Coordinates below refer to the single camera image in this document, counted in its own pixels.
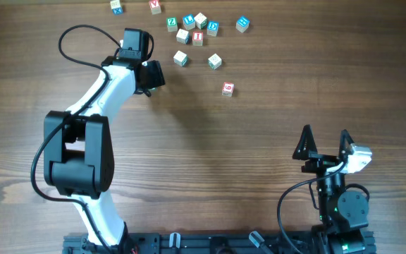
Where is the white green-sided wooden block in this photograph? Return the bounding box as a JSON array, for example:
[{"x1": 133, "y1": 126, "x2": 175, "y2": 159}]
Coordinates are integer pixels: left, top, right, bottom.
[{"x1": 173, "y1": 51, "x2": 188, "y2": 67}]

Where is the plain top wooden block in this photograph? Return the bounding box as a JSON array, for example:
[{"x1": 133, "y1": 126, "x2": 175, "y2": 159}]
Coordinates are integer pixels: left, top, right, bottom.
[{"x1": 195, "y1": 13, "x2": 208, "y2": 30}]

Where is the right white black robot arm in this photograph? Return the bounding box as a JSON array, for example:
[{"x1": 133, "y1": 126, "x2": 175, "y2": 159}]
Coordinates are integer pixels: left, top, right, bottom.
[{"x1": 293, "y1": 125, "x2": 372, "y2": 253}]

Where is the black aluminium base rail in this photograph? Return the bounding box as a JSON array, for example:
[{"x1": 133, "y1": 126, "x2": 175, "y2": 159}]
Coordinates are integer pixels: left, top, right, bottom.
[{"x1": 61, "y1": 231, "x2": 377, "y2": 254}]

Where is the blue arrows wooden block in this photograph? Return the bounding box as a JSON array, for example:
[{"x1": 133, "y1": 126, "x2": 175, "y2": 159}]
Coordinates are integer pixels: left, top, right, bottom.
[{"x1": 236, "y1": 16, "x2": 250, "y2": 32}]

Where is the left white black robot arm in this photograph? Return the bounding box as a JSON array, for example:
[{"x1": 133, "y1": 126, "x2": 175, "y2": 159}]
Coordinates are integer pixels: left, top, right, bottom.
[{"x1": 30, "y1": 28, "x2": 165, "y2": 253}]

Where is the red 6 wooden block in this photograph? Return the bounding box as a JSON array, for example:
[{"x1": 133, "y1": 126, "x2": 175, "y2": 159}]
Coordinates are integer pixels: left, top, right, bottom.
[{"x1": 222, "y1": 83, "x2": 235, "y2": 97}]

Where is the green W wooden block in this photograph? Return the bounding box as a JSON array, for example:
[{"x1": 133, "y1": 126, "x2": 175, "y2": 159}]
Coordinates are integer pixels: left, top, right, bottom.
[{"x1": 208, "y1": 54, "x2": 223, "y2": 70}]

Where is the red I wooden block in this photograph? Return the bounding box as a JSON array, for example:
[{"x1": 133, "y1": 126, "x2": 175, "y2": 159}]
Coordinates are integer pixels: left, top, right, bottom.
[{"x1": 192, "y1": 32, "x2": 204, "y2": 46}]

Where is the blue L wooden block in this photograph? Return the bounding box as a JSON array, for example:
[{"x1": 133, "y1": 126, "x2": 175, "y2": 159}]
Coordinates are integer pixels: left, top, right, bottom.
[{"x1": 183, "y1": 14, "x2": 196, "y2": 30}]

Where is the green Z wooden block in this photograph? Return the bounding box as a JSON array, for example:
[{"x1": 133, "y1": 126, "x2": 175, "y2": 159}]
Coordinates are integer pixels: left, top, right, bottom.
[{"x1": 166, "y1": 17, "x2": 178, "y2": 32}]

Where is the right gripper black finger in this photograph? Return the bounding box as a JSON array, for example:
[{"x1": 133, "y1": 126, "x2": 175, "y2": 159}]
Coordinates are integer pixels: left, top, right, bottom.
[
  {"x1": 292, "y1": 124, "x2": 318, "y2": 160},
  {"x1": 338, "y1": 129, "x2": 355, "y2": 159}
]

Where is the blue D wooden block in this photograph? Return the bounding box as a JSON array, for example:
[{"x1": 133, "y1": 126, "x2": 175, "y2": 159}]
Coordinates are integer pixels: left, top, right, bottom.
[{"x1": 207, "y1": 20, "x2": 219, "y2": 37}]

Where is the red V wooden block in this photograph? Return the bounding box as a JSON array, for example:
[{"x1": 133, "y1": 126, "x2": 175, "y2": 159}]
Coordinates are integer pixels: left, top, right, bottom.
[{"x1": 149, "y1": 0, "x2": 161, "y2": 15}]

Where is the white blue-sided wooden block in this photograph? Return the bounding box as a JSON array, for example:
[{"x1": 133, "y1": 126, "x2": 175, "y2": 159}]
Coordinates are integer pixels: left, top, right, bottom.
[{"x1": 176, "y1": 28, "x2": 190, "y2": 44}]

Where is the blue X wooden block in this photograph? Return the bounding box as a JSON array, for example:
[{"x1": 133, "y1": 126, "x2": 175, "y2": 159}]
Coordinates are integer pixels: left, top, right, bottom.
[{"x1": 110, "y1": 0, "x2": 123, "y2": 16}]

